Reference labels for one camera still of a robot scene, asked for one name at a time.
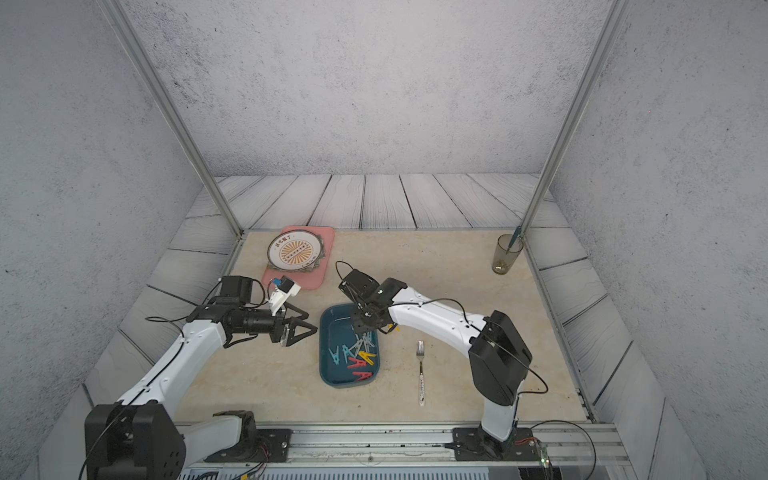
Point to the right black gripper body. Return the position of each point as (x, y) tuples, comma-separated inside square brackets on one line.
[(362, 322)]

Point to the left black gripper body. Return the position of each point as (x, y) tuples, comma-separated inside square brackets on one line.
[(260, 321)]

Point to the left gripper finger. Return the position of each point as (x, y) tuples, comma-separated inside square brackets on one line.
[(294, 313), (297, 330)]

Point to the teal clothespin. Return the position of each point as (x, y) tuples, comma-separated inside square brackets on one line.
[(335, 355), (348, 351)]

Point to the teal plastic storage box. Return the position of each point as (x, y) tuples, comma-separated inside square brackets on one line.
[(346, 358)]

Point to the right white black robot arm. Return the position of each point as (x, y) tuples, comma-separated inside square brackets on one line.
[(498, 357)]

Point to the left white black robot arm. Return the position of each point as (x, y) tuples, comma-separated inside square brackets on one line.
[(136, 438)]

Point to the pink plastic tray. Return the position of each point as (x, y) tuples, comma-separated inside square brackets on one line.
[(311, 280)]

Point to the red clothespin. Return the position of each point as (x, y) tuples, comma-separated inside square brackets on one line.
[(355, 363), (362, 375)]

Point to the silver fork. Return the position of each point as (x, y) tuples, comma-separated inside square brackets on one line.
[(420, 353)]

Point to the round patterned plate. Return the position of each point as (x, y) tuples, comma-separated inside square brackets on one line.
[(296, 251)]

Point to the olive glass cup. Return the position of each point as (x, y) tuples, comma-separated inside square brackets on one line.
[(503, 260)]

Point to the teal pen in cup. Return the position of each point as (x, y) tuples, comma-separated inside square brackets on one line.
[(514, 237)]

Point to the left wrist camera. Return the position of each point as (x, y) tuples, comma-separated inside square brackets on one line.
[(285, 288)]

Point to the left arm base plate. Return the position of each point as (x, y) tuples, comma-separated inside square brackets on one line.
[(256, 446)]

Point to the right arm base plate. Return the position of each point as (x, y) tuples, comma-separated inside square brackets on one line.
[(474, 444)]

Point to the aluminium mounting rail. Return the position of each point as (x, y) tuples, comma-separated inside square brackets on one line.
[(594, 451)]

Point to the left aluminium frame post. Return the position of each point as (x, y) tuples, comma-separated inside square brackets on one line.
[(132, 45)]

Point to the aluminium frame post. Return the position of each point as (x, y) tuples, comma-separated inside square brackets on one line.
[(132, 45), (588, 81)]

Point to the right aluminium frame post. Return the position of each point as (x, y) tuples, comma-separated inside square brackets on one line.
[(588, 81)]

